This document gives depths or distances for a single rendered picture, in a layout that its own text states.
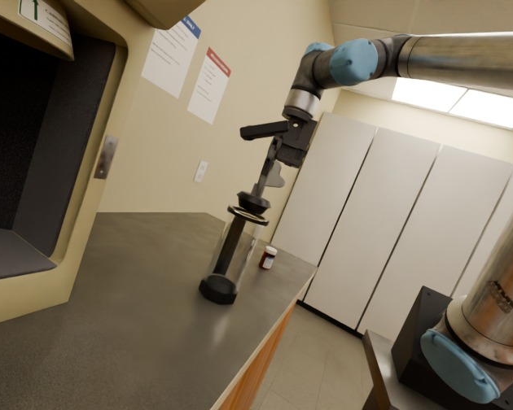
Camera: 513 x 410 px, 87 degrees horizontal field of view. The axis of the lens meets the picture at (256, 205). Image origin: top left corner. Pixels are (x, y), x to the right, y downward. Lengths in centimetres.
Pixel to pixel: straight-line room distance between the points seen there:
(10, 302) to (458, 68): 76
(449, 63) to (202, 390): 64
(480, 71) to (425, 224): 267
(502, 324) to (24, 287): 67
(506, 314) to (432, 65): 40
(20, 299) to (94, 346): 12
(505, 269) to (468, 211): 280
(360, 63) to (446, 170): 272
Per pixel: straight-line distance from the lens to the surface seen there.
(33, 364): 48
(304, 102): 64
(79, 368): 48
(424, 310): 84
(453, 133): 380
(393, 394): 74
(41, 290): 54
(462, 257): 327
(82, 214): 50
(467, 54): 58
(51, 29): 45
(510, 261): 46
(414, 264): 320
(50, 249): 55
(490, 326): 53
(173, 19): 48
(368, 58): 59
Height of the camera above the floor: 126
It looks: 6 degrees down
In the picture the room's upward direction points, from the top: 22 degrees clockwise
